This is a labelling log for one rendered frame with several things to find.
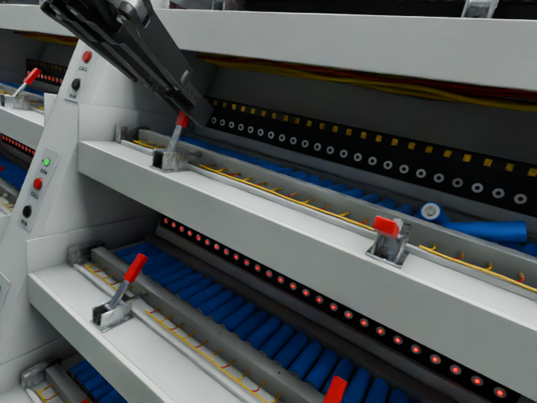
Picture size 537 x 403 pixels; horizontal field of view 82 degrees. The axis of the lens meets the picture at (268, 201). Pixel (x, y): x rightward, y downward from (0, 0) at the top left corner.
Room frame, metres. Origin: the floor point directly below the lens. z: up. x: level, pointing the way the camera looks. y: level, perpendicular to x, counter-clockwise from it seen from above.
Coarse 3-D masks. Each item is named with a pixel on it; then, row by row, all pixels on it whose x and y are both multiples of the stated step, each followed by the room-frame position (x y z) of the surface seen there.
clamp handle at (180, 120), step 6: (180, 114) 0.37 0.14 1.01; (180, 120) 0.37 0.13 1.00; (186, 120) 0.37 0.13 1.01; (180, 126) 0.37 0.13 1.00; (174, 132) 0.37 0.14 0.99; (180, 132) 0.37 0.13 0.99; (174, 138) 0.37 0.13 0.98; (174, 144) 0.37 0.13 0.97; (168, 150) 0.37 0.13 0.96; (174, 150) 0.37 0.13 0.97
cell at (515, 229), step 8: (448, 224) 0.29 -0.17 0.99; (456, 224) 0.29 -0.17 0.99; (464, 224) 0.29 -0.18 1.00; (472, 224) 0.28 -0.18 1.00; (480, 224) 0.28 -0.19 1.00; (488, 224) 0.27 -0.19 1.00; (496, 224) 0.27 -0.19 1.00; (504, 224) 0.27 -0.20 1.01; (512, 224) 0.26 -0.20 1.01; (520, 224) 0.26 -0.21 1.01; (464, 232) 0.28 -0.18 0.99; (472, 232) 0.28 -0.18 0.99; (480, 232) 0.27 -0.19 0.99; (488, 232) 0.27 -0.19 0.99; (496, 232) 0.27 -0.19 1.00; (504, 232) 0.27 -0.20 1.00; (512, 232) 0.26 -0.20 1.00; (520, 232) 0.26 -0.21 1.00; (488, 240) 0.27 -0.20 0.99; (496, 240) 0.27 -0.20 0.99; (504, 240) 0.27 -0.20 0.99; (512, 240) 0.26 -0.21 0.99; (520, 240) 0.26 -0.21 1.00
